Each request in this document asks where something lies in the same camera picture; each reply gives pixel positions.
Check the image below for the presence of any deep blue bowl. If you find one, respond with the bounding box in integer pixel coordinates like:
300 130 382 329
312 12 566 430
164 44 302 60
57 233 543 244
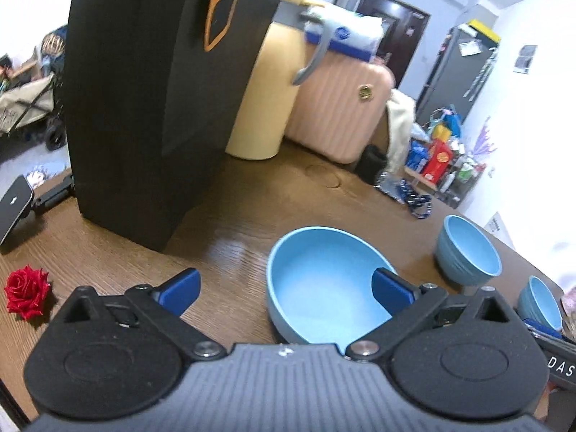
435 215 503 287
517 276 562 333

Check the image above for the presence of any large shallow blue bowl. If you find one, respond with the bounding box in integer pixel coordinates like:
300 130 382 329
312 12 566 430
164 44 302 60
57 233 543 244
266 226 395 352

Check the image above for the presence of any red rose flower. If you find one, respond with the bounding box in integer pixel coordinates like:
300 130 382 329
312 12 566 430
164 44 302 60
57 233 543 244
4 265 52 321

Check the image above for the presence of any black cup behind table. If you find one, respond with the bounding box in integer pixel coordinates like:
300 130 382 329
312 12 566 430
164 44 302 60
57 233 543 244
354 144 388 185

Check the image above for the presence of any red box on rack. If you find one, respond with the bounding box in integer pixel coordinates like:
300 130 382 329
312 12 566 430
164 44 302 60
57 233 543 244
422 139 453 183

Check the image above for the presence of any blue box on rack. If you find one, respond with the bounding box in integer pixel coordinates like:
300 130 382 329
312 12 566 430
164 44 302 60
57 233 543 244
405 139 429 174

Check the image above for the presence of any black phone on stand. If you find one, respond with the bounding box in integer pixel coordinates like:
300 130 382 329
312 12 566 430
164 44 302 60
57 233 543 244
1 174 75 244

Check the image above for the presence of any beige cloth on chair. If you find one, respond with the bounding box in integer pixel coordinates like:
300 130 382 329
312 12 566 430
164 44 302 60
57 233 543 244
387 89 416 175

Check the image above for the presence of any pink ribbed suitcase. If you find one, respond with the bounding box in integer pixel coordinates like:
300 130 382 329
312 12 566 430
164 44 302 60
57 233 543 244
285 51 395 165

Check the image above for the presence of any black paper bag orange logo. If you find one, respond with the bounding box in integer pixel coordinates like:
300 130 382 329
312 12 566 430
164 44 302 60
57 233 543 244
63 0 280 251

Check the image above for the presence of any grey refrigerator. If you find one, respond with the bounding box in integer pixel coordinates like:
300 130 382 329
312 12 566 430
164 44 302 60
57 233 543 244
416 19 500 126

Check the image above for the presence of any white blue tissue pack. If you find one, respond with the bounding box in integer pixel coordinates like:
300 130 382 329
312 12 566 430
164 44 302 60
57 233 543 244
303 4 384 63

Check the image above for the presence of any dark brown door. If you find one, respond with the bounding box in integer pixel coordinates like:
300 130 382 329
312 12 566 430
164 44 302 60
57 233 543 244
357 0 431 85

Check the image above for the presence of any blue white lanyard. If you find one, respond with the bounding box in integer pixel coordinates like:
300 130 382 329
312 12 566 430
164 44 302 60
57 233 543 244
376 172 434 221

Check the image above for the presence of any white box by wall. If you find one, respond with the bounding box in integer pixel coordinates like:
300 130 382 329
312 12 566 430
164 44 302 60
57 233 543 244
484 212 514 249

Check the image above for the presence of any yellow bucket grey handle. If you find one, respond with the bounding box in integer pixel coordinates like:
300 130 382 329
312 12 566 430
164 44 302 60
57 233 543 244
225 0 336 161

